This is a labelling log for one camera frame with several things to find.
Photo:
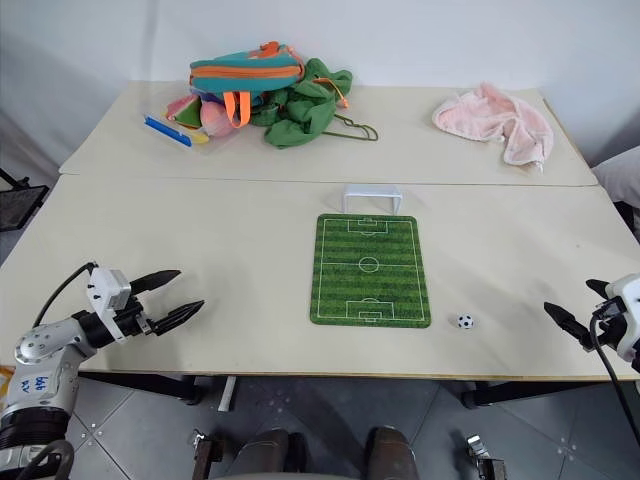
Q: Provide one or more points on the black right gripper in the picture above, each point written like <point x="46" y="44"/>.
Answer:
<point x="607" y="325"/>

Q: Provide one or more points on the green football field mat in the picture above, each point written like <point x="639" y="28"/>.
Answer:
<point x="369" y="270"/>

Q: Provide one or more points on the light grey cushion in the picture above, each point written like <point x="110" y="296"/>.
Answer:
<point x="620" y="172"/>

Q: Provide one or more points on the yellow object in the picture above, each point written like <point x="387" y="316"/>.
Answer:
<point x="5" y="380"/>

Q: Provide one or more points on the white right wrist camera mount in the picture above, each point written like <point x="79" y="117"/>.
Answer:
<point x="627" y="295"/>

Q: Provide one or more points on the black mesh rack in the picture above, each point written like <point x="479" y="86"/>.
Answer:
<point x="20" y="205"/>

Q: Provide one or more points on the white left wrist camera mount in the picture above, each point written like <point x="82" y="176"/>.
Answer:
<point x="104" y="287"/>

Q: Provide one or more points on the white toy goal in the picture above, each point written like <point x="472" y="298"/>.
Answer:
<point x="371" y="196"/>

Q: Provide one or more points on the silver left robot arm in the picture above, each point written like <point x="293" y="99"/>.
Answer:
<point x="45" y="350"/>

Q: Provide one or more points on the pink towel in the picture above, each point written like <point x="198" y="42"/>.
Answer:
<point x="505" y="122"/>

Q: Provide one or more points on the metal clamp bracket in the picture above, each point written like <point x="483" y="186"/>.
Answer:
<point x="487" y="457"/>
<point x="206" y="455"/>

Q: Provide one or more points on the dark rounded shape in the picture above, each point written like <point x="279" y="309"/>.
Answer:
<point x="267" y="455"/>
<point x="392" y="455"/>

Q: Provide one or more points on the teal orange backpack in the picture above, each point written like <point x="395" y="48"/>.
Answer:
<point x="245" y="75"/>

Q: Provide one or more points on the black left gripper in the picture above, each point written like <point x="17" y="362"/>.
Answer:
<point x="132" y="322"/>

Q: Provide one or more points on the yellow small item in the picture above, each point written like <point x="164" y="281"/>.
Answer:
<point x="199" y="137"/>

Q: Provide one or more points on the pink green fabric item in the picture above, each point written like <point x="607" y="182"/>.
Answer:
<point x="184" y="109"/>

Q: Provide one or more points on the blue plastic strip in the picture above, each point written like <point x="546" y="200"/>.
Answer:
<point x="167" y="129"/>

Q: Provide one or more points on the black table base bar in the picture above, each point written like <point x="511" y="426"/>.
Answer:
<point x="540" y="394"/>
<point x="145" y="385"/>

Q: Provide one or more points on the white table leg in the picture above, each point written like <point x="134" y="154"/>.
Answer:
<point x="227" y="392"/>

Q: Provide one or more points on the small black white football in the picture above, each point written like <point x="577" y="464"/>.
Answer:
<point x="465" y="321"/>

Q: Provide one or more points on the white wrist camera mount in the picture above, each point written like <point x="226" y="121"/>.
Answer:
<point x="627" y="295"/>
<point x="104" y="287"/>

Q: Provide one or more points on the green garment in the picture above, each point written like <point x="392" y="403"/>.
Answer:
<point x="305" y="107"/>

